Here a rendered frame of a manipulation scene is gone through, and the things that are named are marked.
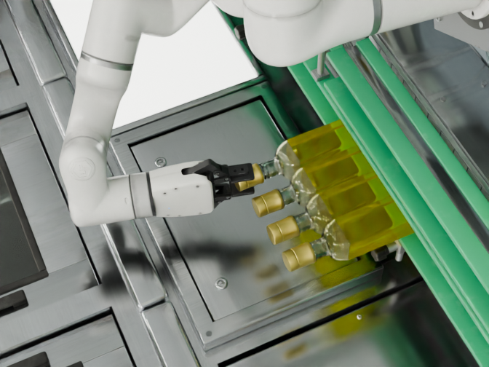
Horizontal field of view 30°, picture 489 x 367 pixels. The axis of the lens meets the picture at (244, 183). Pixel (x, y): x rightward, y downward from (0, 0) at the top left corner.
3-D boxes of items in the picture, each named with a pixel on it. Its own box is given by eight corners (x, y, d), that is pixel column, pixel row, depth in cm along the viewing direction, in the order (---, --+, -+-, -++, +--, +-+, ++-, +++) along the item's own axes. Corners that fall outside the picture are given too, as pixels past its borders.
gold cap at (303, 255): (305, 248, 147) (281, 258, 146) (306, 237, 144) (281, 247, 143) (316, 266, 145) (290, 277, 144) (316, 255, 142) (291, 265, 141)
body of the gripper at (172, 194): (150, 229, 153) (215, 219, 154) (143, 196, 145) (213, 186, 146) (145, 192, 158) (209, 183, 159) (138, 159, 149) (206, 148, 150)
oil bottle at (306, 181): (394, 146, 160) (284, 190, 155) (398, 127, 155) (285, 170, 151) (411, 170, 157) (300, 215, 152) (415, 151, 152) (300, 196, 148)
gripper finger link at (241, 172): (215, 186, 150) (255, 180, 151) (214, 175, 147) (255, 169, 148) (212, 170, 152) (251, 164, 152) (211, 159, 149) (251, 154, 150)
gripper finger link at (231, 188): (216, 207, 155) (255, 202, 156) (215, 197, 153) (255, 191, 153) (213, 192, 157) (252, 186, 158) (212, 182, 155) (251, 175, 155)
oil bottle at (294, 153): (378, 121, 163) (270, 163, 158) (381, 101, 158) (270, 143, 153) (394, 144, 160) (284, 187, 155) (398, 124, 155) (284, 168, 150)
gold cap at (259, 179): (255, 170, 156) (231, 180, 155) (255, 159, 153) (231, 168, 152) (264, 186, 154) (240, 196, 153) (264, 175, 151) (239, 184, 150)
